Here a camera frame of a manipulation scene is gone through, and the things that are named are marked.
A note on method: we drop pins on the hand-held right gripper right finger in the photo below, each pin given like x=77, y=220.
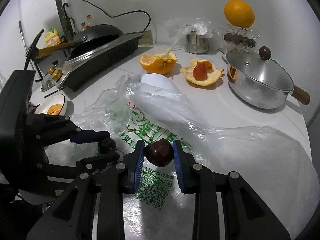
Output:
x=178, y=165

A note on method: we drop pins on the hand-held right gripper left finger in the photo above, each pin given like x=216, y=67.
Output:
x=138, y=165

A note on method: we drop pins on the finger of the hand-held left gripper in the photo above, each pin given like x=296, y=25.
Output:
x=100, y=161
x=90, y=137

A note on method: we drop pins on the dark cherry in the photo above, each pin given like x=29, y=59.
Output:
x=108, y=146
x=159, y=153

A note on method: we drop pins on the orange segment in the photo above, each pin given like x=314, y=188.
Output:
x=55, y=109

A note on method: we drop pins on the white bowl dark rim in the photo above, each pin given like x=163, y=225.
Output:
x=61, y=100

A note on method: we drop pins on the steel pot lid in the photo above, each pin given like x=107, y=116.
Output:
x=47, y=83

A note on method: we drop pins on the black metal rack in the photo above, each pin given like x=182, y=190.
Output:
x=38, y=72

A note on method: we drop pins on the large printed plastic bag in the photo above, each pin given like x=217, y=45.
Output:
x=250, y=155

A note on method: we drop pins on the flat orange peel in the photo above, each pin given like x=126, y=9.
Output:
x=212, y=77

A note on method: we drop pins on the strawberry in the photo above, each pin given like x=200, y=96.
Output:
x=200, y=72

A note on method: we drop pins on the hollow orange peel half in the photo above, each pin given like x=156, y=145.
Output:
x=155, y=65

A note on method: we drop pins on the yellow dish soap bottle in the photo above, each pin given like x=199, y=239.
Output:
x=52, y=38

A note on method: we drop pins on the dark oil bottle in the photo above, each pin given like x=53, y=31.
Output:
x=83, y=27

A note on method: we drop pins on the black umbrella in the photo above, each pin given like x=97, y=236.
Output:
x=70, y=25

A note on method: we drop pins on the red cap bottle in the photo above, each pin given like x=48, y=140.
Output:
x=89, y=22

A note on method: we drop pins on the steel saucepan with lid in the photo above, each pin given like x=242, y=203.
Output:
x=257, y=80

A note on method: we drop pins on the steel cup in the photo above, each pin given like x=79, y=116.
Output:
x=197, y=43

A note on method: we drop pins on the dark vertical pipe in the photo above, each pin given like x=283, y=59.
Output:
x=60, y=5

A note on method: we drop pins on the clear container brown balls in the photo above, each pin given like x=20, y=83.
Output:
x=238, y=40

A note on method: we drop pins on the small clear plastic bag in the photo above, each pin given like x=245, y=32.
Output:
x=202, y=26

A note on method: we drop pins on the whole orange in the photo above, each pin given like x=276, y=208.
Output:
x=238, y=13

